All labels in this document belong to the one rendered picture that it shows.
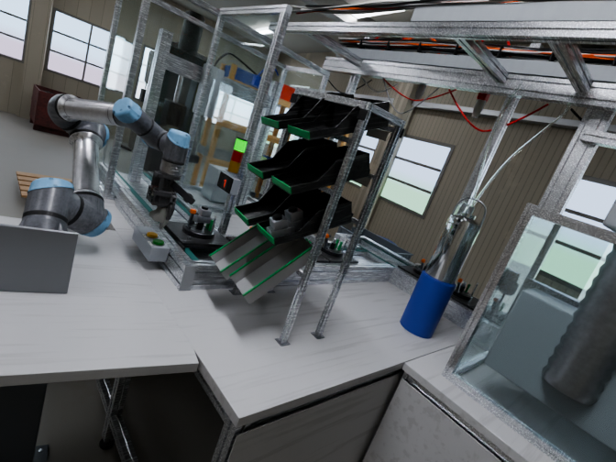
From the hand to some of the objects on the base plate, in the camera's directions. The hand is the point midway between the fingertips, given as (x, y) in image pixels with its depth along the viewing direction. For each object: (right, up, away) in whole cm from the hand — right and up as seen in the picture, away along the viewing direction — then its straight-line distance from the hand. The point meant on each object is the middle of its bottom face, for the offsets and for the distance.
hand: (163, 225), depth 134 cm
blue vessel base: (+105, -48, +33) cm, 120 cm away
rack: (+42, -33, +2) cm, 54 cm away
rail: (-18, -6, +26) cm, 32 cm away
